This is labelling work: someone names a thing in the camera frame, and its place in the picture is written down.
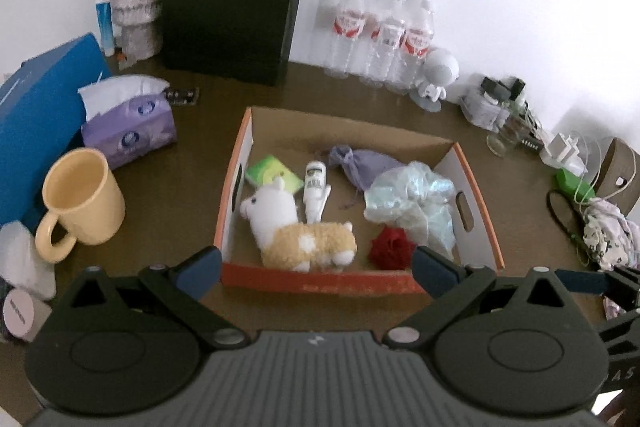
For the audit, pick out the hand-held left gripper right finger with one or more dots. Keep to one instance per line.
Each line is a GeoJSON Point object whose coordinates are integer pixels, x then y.
{"type": "Point", "coordinates": [435, 274]}

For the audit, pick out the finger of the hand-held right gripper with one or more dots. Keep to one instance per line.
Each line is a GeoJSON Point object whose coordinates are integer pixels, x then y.
{"type": "Point", "coordinates": [580, 283]}
{"type": "Point", "coordinates": [620, 329]}

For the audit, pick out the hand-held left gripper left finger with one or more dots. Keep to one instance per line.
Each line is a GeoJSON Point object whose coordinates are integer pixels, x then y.
{"type": "Point", "coordinates": [199, 269]}

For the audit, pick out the brown wooden desktop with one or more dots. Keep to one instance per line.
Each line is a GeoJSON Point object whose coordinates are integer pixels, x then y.
{"type": "Point", "coordinates": [190, 167]}

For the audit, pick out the red fabric flower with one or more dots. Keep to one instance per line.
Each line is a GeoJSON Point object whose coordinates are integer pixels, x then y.
{"type": "Point", "coordinates": [392, 249]}

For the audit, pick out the floral cloth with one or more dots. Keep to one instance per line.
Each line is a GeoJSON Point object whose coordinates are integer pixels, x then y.
{"type": "Point", "coordinates": [607, 232]}

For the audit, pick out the crumpled clear plastic bag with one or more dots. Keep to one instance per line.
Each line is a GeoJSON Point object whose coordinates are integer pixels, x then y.
{"type": "Point", "coordinates": [405, 197]}

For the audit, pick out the black elastic loop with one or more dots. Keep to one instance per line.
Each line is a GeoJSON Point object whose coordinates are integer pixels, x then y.
{"type": "Point", "coordinates": [550, 204]}

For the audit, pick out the green block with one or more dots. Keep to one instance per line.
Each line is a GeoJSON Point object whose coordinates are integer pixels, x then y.
{"type": "Point", "coordinates": [572, 182]}

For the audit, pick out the white and tan alpaca plush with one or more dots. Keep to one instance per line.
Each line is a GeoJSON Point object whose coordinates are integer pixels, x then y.
{"type": "Point", "coordinates": [300, 242]}

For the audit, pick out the green packet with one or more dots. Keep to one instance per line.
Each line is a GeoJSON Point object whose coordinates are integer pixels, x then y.
{"type": "Point", "coordinates": [267, 169]}

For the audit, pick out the yellow mug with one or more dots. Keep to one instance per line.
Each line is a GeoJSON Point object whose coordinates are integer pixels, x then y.
{"type": "Point", "coordinates": [95, 207]}

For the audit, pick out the brown cardboard case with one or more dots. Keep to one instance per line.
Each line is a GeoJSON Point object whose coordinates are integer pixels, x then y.
{"type": "Point", "coordinates": [620, 162]}

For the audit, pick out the white charger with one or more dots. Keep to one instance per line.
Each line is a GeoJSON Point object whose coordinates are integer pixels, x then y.
{"type": "Point", "coordinates": [562, 152]}

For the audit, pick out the small white bottle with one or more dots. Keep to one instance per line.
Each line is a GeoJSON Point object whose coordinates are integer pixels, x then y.
{"type": "Point", "coordinates": [315, 182]}

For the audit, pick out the purple tissue pack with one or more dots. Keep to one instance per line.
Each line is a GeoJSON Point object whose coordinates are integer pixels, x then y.
{"type": "Point", "coordinates": [130, 132]}

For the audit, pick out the glass jar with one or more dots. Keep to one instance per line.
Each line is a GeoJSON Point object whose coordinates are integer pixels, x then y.
{"type": "Point", "coordinates": [505, 137]}

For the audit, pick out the orange-edged cardboard box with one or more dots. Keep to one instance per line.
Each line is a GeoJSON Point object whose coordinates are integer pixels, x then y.
{"type": "Point", "coordinates": [350, 129]}

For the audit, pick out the small black strip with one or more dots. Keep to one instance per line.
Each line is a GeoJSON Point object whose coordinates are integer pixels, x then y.
{"type": "Point", "coordinates": [182, 96]}

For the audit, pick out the white tissue packet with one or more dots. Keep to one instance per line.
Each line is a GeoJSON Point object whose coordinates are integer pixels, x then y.
{"type": "Point", "coordinates": [20, 257]}

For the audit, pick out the pale pink round lid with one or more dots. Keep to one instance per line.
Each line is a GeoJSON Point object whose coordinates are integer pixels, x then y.
{"type": "Point", "coordinates": [17, 314]}

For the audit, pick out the white astronaut figure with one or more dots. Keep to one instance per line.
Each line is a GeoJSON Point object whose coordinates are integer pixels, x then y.
{"type": "Point", "coordinates": [440, 67]}

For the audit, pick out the blue cardboard box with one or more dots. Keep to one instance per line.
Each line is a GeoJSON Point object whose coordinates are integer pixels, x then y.
{"type": "Point", "coordinates": [35, 122]}

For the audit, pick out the cluster of clear water bottles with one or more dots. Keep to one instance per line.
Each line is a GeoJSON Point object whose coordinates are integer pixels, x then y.
{"type": "Point", "coordinates": [385, 37]}

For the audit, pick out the blue and white tube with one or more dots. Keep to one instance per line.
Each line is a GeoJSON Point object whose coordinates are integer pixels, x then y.
{"type": "Point", "coordinates": [104, 27]}

